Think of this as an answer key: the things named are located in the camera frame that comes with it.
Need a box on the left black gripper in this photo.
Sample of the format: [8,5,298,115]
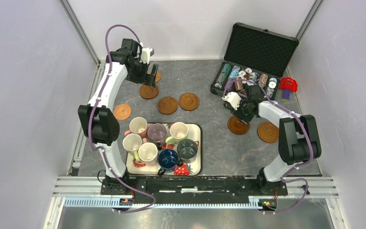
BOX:
[126,59,158,89]

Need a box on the small light wooden coaster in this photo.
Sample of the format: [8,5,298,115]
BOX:
[155,71,162,83]

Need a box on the dark wooden coaster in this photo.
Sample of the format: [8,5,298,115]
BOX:
[139,85,159,100]
[157,96,179,115]
[257,122,279,143]
[227,115,250,135]
[179,93,200,111]

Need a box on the light cork coaster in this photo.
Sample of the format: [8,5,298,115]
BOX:
[113,104,132,120]

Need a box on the yellow mug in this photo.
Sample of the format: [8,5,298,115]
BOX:
[122,134,143,161]

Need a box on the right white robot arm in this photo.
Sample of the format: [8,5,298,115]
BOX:
[223,84,322,195]

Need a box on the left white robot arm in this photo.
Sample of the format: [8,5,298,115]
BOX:
[78,39,158,194]

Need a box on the red and purple toy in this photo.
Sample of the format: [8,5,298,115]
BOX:
[279,77,298,100]

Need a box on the black poker chip case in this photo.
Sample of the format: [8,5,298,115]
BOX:
[210,22,299,97]

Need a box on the purple mug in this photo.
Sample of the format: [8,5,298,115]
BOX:
[147,123,167,144]

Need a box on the light green mug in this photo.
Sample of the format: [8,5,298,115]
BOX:
[165,122,189,144]

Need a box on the grey mug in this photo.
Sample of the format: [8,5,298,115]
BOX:
[177,139,198,163]

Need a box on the pale pink mug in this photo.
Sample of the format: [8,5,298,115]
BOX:
[138,142,158,166]

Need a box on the dark blue mug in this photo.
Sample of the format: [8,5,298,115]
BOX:
[157,149,184,176]

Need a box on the strawberry pattern tray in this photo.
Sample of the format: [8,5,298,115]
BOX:
[126,122,202,176]

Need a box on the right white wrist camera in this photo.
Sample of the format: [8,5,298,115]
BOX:
[222,92,242,110]

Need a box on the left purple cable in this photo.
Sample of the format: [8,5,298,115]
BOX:
[87,24,157,214]

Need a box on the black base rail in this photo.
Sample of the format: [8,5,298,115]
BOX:
[101,176,288,204]

